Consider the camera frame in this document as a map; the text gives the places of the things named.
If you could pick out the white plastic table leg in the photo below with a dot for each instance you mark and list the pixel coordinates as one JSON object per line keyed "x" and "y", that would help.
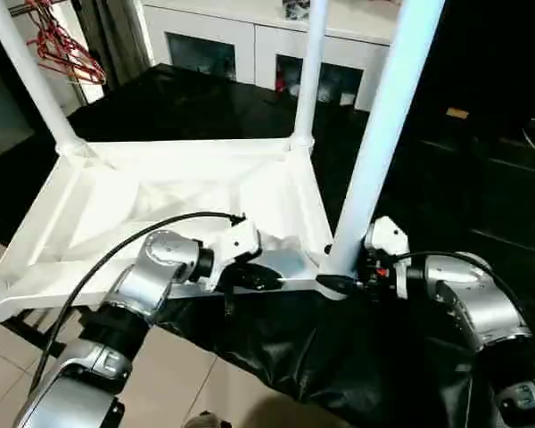
{"x": 308, "y": 71}
{"x": 383, "y": 134}
{"x": 31, "y": 80}

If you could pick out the white plastic table top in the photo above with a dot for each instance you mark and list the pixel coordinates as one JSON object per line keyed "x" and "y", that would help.
{"x": 116, "y": 196}

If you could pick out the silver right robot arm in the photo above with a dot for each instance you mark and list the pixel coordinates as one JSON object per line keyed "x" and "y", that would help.
{"x": 473, "y": 299}

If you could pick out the black plastic mat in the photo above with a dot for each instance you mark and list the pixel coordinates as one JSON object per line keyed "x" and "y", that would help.
{"x": 428, "y": 178}

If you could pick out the small yellow label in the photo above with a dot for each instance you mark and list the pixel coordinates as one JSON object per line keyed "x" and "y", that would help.
{"x": 457, "y": 113}

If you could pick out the white cabinet with glass doors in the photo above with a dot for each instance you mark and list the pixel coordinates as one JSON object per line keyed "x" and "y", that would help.
{"x": 214, "y": 36}

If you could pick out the dark object on cabinet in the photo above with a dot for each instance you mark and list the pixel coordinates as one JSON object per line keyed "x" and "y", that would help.
{"x": 296, "y": 8}

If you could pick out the grey curtain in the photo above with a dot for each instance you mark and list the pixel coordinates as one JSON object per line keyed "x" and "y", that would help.
{"x": 116, "y": 40}

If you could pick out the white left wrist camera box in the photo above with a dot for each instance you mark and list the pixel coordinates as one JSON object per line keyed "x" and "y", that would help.
{"x": 236, "y": 245}

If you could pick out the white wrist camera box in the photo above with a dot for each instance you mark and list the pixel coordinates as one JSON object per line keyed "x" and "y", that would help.
{"x": 236, "y": 245}
{"x": 385, "y": 239}

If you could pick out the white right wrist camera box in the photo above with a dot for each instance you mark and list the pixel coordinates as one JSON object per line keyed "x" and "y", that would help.
{"x": 385, "y": 239}

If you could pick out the black metal table frame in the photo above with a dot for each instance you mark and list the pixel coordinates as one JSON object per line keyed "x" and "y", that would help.
{"x": 40, "y": 334}

